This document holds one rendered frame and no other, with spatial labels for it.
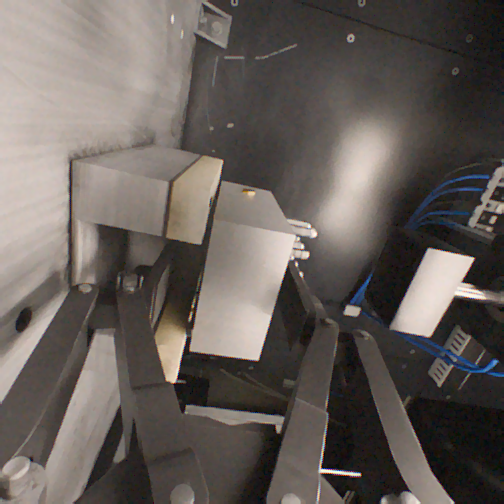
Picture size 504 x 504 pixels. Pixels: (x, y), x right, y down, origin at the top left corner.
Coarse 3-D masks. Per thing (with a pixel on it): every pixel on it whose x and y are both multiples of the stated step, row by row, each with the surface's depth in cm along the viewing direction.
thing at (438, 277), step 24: (408, 240) 31; (432, 240) 28; (384, 264) 32; (408, 264) 32; (432, 264) 26; (456, 264) 26; (384, 288) 33; (408, 288) 26; (432, 288) 27; (456, 288) 27; (480, 288) 30; (384, 312) 30; (408, 312) 27; (432, 312) 28
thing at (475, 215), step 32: (480, 160) 46; (448, 192) 44; (480, 192) 45; (448, 224) 45; (480, 224) 47; (480, 352) 58; (192, 384) 42; (448, 384) 61; (224, 416) 39; (256, 416) 40; (96, 480) 29
